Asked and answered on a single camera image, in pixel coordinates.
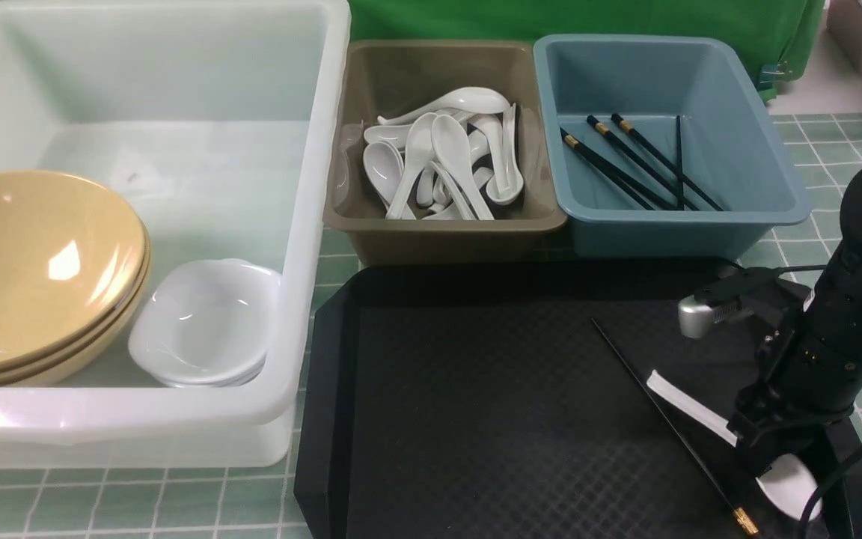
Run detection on white ceramic soup spoon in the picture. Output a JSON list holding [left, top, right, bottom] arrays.
[[646, 371, 818, 521]]

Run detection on stacked white dish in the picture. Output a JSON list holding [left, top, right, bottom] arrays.
[[132, 350, 266, 388]]

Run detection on black chopstick in bin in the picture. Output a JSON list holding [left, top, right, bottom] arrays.
[[586, 115, 699, 211], [560, 127, 655, 210]]

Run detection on blue plastic bin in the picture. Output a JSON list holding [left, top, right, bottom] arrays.
[[534, 34, 811, 258]]

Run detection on top white spoon in bin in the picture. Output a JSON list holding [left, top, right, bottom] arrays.
[[377, 88, 512, 126]]

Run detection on stacked yellow bowl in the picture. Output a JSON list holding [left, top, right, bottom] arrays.
[[0, 234, 153, 388]]

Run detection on brown plastic bin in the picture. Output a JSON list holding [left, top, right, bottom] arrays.
[[323, 40, 567, 266]]

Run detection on black chopstick gold tip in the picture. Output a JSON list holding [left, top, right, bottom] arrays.
[[610, 113, 724, 211], [590, 317, 760, 538]]

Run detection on green backdrop cloth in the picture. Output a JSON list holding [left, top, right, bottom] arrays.
[[0, 0, 827, 102]]

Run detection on white spoon in bin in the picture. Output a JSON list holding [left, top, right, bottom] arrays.
[[486, 103, 525, 206], [431, 115, 494, 221], [363, 141, 404, 210], [377, 88, 512, 126]]

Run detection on left white spoon in bin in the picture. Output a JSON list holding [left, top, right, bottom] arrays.
[[363, 141, 404, 210]]

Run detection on centre white spoon in bin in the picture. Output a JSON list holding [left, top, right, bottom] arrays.
[[431, 115, 494, 221]]

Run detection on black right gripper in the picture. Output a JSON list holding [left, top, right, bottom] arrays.
[[729, 258, 862, 475]]

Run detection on white square dish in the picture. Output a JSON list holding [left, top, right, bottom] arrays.
[[129, 259, 281, 359]]

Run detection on right white spoon in bin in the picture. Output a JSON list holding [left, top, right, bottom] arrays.
[[486, 103, 525, 206]]

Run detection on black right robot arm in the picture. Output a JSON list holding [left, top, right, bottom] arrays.
[[728, 170, 862, 475]]

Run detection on large white plastic tub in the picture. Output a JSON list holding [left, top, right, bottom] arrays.
[[0, 1, 350, 469]]

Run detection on yellow noodle bowl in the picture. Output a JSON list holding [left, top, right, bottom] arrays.
[[0, 170, 148, 366]]

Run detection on black serving tray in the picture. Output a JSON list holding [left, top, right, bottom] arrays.
[[294, 258, 796, 538]]

